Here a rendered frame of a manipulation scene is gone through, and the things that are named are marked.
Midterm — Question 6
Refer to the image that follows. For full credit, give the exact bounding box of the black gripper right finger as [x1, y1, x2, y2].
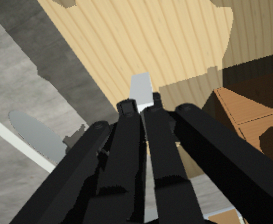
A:
[140, 72, 273, 224]

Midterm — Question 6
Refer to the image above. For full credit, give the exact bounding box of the small brown chest of drawers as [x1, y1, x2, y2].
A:
[213, 75, 273, 139]

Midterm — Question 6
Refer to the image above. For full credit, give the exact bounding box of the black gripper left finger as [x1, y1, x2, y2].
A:
[9, 74, 148, 224]

